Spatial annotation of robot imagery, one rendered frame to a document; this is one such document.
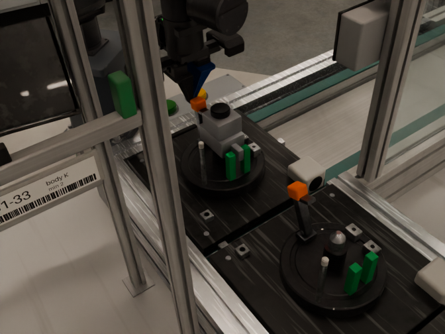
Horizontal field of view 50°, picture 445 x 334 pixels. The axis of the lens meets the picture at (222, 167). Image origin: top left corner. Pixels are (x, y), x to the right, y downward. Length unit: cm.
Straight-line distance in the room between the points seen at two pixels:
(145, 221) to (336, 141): 41
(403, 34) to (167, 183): 38
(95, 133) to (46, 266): 54
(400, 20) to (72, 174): 46
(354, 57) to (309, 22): 277
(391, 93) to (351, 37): 10
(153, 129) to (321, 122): 66
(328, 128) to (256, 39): 226
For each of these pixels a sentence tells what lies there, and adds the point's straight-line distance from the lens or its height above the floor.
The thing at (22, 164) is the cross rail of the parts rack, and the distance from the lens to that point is 35.
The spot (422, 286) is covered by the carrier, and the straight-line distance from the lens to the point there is 69.
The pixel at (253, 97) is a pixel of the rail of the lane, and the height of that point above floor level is 96.
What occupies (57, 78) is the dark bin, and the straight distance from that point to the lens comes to 38.
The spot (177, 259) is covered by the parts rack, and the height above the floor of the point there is 112.
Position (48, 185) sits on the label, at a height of 128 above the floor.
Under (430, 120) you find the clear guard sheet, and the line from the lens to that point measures 89.
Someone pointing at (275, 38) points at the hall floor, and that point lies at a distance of 323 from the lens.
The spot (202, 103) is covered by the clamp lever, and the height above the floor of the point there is 107.
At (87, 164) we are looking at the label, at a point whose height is 129.
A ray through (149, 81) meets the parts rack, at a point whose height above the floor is 133.
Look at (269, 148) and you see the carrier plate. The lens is 84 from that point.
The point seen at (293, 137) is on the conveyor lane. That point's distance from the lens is 96.
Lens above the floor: 152
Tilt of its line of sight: 43 degrees down
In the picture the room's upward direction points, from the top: 3 degrees counter-clockwise
